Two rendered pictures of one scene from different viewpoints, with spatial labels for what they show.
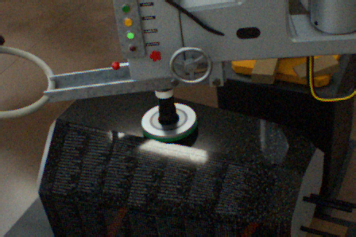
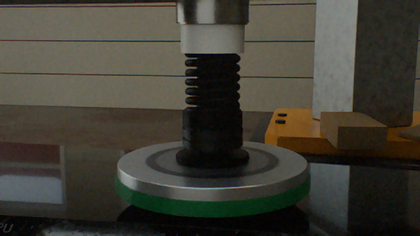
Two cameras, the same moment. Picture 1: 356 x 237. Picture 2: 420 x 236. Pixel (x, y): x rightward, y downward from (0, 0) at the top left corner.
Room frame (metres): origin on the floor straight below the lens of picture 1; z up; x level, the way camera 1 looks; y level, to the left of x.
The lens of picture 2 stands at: (1.37, 0.20, 1.00)
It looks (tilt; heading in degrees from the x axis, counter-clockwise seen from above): 9 degrees down; 340
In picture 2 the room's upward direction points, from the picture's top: straight up
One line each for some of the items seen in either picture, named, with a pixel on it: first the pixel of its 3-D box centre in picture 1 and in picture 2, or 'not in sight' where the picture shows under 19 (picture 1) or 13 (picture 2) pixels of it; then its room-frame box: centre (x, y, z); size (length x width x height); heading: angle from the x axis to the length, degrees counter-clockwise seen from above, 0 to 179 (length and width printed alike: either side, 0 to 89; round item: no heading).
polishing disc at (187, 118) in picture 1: (168, 120); (212, 164); (1.85, 0.02, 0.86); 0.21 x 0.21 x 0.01
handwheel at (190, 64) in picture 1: (191, 60); not in sight; (1.72, -0.08, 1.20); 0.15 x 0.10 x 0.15; 84
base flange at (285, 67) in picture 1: (291, 50); (359, 127); (2.43, -0.62, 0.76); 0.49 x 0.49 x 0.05; 59
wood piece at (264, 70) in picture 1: (265, 67); (350, 128); (2.24, -0.45, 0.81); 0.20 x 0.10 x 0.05; 157
